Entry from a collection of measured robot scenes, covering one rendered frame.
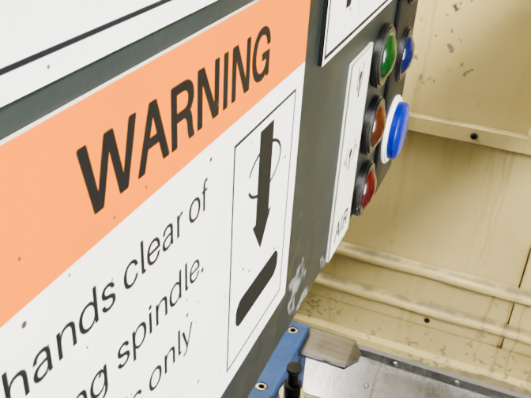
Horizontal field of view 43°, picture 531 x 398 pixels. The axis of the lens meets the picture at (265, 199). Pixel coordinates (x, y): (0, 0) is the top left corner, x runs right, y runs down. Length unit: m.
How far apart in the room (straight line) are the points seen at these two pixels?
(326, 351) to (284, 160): 0.68
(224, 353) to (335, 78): 0.10
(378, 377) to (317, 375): 0.12
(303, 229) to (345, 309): 1.12
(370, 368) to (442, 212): 0.37
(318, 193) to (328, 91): 0.04
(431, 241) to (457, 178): 0.13
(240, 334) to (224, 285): 0.03
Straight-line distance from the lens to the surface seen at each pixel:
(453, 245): 1.22
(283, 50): 0.17
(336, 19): 0.21
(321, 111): 0.22
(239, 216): 0.17
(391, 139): 0.34
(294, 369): 0.67
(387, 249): 1.25
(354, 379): 1.38
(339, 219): 0.29
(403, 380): 1.39
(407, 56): 0.34
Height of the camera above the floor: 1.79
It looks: 30 degrees down
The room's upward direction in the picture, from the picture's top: 4 degrees clockwise
